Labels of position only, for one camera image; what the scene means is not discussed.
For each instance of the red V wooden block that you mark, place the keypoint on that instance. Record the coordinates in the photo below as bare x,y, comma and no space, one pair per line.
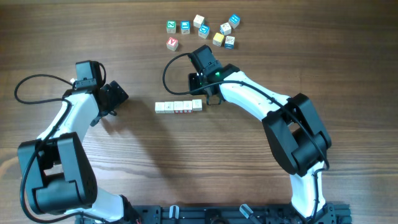
172,44

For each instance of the plain picture wooden block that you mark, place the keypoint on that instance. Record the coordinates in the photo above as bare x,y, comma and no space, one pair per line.
197,105

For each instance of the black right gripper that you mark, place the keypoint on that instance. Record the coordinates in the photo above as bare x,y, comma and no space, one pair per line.
193,88

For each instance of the red I block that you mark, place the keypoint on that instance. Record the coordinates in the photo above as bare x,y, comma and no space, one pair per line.
187,106
178,107

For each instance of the green F wooden block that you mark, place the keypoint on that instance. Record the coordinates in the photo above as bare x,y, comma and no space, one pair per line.
159,107

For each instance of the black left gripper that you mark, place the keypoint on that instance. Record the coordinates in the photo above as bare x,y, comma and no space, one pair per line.
117,96

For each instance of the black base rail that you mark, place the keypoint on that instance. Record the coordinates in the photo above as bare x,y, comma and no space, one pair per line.
276,213

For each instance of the blue top block left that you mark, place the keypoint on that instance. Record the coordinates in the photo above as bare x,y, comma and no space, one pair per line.
185,27

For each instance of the blue side picture block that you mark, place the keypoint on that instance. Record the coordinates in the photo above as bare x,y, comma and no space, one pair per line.
225,28

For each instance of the green N wooden block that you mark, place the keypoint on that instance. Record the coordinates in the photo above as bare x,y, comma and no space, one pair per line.
169,107

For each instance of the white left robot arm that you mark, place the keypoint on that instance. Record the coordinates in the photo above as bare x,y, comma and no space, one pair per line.
57,177

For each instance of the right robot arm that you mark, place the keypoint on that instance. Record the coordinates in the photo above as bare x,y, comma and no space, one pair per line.
296,135

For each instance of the plain top wooden block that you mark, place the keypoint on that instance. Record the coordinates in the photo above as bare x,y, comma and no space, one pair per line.
198,21

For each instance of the green top wooden block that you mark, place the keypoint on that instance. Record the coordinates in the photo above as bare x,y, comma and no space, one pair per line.
171,27

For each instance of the blue D wooden block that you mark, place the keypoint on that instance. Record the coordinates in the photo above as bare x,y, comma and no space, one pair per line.
203,31

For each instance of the blue X side block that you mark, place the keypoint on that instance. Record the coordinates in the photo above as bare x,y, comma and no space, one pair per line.
229,42

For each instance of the yellow top wooden block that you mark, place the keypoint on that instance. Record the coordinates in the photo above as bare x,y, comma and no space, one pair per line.
218,39

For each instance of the blue top block right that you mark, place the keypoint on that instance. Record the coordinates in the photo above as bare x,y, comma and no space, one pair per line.
234,21

